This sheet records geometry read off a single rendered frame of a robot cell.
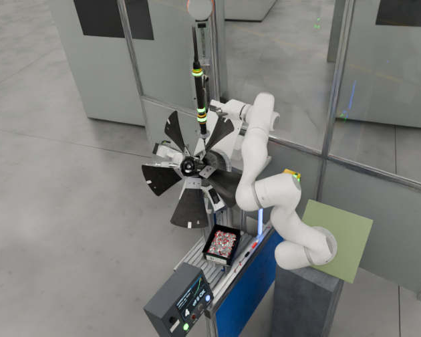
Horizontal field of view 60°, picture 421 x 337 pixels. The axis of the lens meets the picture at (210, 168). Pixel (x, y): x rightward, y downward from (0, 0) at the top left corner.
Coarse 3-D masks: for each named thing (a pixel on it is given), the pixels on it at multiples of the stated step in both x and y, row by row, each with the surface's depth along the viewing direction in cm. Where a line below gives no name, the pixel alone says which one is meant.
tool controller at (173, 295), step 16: (176, 272) 152; (192, 272) 150; (160, 288) 148; (176, 288) 145; (192, 288) 147; (208, 288) 155; (160, 304) 141; (176, 304) 140; (192, 304) 148; (208, 304) 157; (160, 320) 136; (176, 320) 142; (192, 320) 150; (160, 336) 149; (176, 336) 143
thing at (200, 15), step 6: (192, 0) 212; (198, 0) 212; (204, 0) 212; (210, 0) 213; (192, 6) 215; (198, 6) 215; (204, 6) 215; (210, 6) 214; (192, 12) 217; (198, 12) 217; (204, 12) 217; (210, 12) 217; (198, 18) 219; (204, 18) 219
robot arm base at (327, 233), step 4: (316, 228) 184; (320, 228) 183; (324, 228) 182; (324, 232) 182; (328, 232) 181; (328, 236) 181; (332, 236) 179; (332, 240) 180; (332, 244) 179; (336, 244) 179; (332, 248) 177; (336, 248) 178; (332, 256) 179; (328, 260) 179; (316, 264) 181; (320, 264) 181
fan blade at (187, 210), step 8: (184, 192) 210; (192, 192) 211; (200, 192) 213; (184, 200) 210; (192, 200) 210; (200, 200) 212; (176, 208) 210; (184, 208) 210; (192, 208) 210; (200, 208) 212; (176, 216) 210; (184, 216) 210; (192, 216) 210; (200, 216) 211; (176, 224) 210; (184, 224) 210; (192, 224) 210; (200, 224) 210; (208, 224) 211
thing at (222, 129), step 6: (222, 120) 206; (228, 120) 200; (216, 126) 210; (222, 126) 203; (228, 126) 198; (216, 132) 205; (222, 132) 200; (228, 132) 196; (210, 138) 209; (216, 138) 202; (222, 138) 198; (210, 144) 204
